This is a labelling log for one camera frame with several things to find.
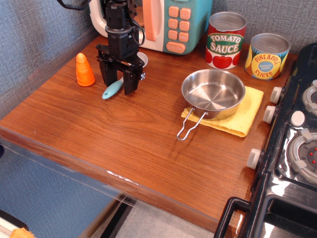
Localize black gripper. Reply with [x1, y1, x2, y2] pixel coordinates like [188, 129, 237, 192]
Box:
[96, 27, 145, 95]

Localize grey ladle teal handle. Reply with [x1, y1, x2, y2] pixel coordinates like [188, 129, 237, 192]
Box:
[102, 52, 148, 100]

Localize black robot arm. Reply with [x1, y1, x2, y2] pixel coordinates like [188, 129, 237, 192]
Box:
[96, 0, 145, 95]

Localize orange toy carrot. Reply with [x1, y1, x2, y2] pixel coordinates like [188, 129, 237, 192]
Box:
[75, 53, 95, 87]

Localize teal toy microwave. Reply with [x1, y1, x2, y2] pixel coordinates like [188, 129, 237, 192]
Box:
[89, 0, 212, 55]

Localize small steel pan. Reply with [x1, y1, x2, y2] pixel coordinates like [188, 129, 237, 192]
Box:
[176, 69, 246, 141]

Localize tomato sauce can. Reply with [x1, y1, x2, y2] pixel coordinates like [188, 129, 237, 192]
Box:
[205, 11, 247, 69]

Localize yellow folded cloth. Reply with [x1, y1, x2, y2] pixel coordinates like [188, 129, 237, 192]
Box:
[180, 86, 264, 138]

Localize pineapple slices can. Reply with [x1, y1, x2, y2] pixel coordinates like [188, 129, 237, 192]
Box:
[245, 33, 291, 80]

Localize grey stove knob middle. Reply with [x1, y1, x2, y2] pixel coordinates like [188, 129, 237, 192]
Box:
[263, 106, 276, 124]

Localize grey stove knob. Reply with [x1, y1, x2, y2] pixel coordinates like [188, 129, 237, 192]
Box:
[270, 87, 283, 104]
[247, 148, 262, 170]
[263, 106, 276, 124]

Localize grey stove knob upper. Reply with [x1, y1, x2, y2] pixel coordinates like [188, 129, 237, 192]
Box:
[270, 87, 283, 104]

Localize grey stove knob lower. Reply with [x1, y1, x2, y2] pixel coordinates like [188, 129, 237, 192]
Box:
[247, 148, 262, 170]

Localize orange object bottom left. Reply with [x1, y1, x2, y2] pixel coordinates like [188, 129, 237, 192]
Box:
[9, 228, 35, 238]

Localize black toy stove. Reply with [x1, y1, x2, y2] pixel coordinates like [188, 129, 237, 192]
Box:
[214, 43, 317, 238]

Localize black cable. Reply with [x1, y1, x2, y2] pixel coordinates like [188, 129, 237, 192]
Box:
[56, 0, 93, 11]

